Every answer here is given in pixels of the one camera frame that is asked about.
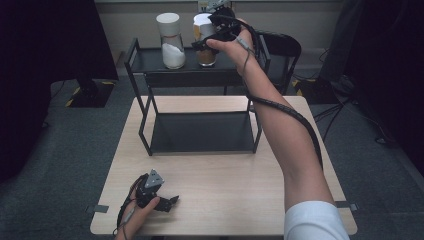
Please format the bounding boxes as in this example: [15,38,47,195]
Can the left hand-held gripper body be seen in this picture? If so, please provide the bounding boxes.
[134,168,166,210]

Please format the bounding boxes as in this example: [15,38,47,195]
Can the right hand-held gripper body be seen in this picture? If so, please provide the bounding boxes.
[205,0,243,43]

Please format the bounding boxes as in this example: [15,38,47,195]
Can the brown powder jar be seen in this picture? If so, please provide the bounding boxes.
[192,12,218,68]

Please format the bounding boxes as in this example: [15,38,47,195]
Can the white powder jar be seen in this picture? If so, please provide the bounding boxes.
[155,12,187,71]

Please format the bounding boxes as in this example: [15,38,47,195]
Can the black two-tier metal rack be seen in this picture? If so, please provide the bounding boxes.
[124,34,272,157]

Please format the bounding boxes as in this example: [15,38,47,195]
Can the person's left hand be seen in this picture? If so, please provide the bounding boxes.
[114,188,162,240]

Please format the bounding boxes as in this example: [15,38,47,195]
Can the person's right hand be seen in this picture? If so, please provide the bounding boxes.
[205,17,265,77]

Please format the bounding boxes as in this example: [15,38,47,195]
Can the grey tape strip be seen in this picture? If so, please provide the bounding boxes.
[334,200,360,212]
[84,204,110,215]

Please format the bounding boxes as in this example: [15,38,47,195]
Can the black chair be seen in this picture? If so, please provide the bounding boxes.
[223,29,303,97]

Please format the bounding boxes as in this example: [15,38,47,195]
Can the black stand base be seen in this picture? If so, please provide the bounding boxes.
[292,77,340,105]
[64,77,117,109]

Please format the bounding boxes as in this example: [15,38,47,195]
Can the white sleeve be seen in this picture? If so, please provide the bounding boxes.
[283,200,351,240]

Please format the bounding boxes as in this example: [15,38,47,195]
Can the dark curtain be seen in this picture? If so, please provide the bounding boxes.
[319,0,424,168]
[0,0,120,184]

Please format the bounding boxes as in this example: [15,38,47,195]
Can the white wall outlet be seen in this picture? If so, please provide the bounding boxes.
[197,0,214,15]

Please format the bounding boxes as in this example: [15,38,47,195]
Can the left hand-held gripper cable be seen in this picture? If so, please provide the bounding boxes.
[112,174,148,240]

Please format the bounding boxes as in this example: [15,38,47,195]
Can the hand-held gripper cable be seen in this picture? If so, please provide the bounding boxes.
[112,174,148,240]
[229,14,325,170]

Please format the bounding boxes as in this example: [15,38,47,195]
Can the right hand-held gripper cable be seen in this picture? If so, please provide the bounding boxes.
[229,14,325,170]

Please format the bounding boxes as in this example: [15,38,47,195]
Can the black floor cables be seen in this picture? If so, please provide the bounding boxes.
[312,48,398,146]

